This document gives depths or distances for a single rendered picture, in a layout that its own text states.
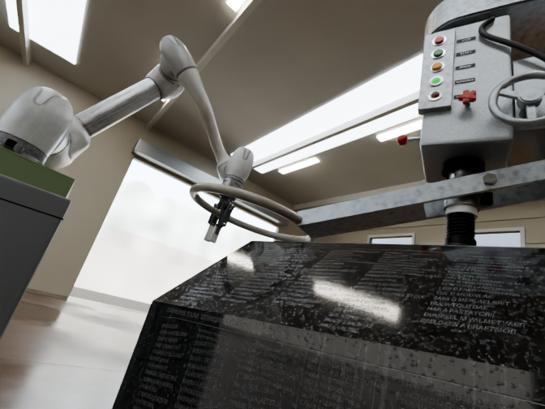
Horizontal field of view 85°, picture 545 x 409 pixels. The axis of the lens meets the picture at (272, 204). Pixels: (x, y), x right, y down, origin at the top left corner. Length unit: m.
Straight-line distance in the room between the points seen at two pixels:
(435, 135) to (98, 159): 6.94
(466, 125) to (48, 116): 1.22
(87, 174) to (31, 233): 6.27
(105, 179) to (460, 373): 7.13
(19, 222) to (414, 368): 0.94
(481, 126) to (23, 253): 1.20
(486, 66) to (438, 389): 0.83
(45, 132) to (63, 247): 5.93
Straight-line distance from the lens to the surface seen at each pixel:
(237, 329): 0.59
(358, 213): 0.88
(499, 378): 0.42
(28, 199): 1.03
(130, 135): 7.66
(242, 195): 0.87
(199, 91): 1.42
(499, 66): 1.04
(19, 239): 1.02
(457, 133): 0.90
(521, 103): 0.89
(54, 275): 7.08
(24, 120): 1.21
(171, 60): 1.48
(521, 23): 1.25
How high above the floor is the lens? 0.64
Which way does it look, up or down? 20 degrees up
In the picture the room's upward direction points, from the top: 15 degrees clockwise
